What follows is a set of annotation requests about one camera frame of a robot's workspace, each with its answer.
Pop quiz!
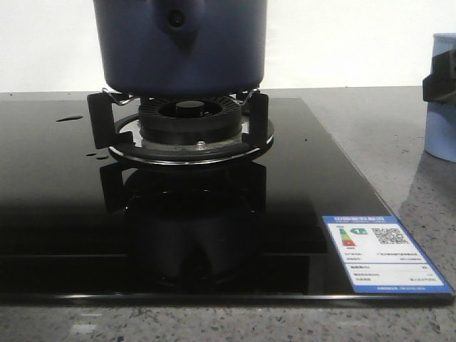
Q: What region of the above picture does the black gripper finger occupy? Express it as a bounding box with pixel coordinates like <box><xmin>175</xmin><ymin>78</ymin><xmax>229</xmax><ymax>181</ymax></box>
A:
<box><xmin>423</xmin><ymin>49</ymin><xmax>455</xmax><ymax>105</ymax></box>

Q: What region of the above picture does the light blue plastic cup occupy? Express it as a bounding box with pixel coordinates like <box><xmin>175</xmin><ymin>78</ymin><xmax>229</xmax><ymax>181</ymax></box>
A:
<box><xmin>425</xmin><ymin>33</ymin><xmax>455</xmax><ymax>162</ymax></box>

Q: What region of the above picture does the blue energy label sticker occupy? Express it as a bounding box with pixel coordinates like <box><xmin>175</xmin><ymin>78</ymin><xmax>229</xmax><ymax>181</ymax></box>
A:
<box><xmin>323</xmin><ymin>216</ymin><xmax>452</xmax><ymax>294</ymax></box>

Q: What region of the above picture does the right gas burner head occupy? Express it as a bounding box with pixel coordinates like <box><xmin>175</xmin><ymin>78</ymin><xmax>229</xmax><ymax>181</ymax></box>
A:
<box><xmin>138</xmin><ymin>96</ymin><xmax>242</xmax><ymax>145</ymax></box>

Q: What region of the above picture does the black right pan support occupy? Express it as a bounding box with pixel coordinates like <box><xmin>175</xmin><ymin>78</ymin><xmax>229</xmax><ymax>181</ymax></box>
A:
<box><xmin>87</xmin><ymin>89</ymin><xmax>274</xmax><ymax>165</ymax></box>

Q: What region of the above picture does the black glass gas cooktop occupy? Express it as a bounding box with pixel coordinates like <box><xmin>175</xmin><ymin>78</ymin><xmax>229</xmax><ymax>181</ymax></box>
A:
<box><xmin>1</xmin><ymin>98</ymin><xmax>455</xmax><ymax>306</ymax></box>

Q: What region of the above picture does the blue saucepan with handle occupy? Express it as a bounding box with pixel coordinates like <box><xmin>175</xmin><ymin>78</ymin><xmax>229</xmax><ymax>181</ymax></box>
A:
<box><xmin>93</xmin><ymin>0</ymin><xmax>267</xmax><ymax>97</ymax></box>

